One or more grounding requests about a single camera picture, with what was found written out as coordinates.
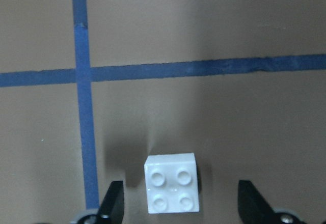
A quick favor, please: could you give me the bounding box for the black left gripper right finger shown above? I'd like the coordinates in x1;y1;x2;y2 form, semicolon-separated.
237;180;281;224

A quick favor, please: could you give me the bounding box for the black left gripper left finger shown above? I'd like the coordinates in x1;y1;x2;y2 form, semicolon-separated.
96;181;124;224

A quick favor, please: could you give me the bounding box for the white block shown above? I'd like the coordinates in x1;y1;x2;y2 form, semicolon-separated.
144;153;200;214

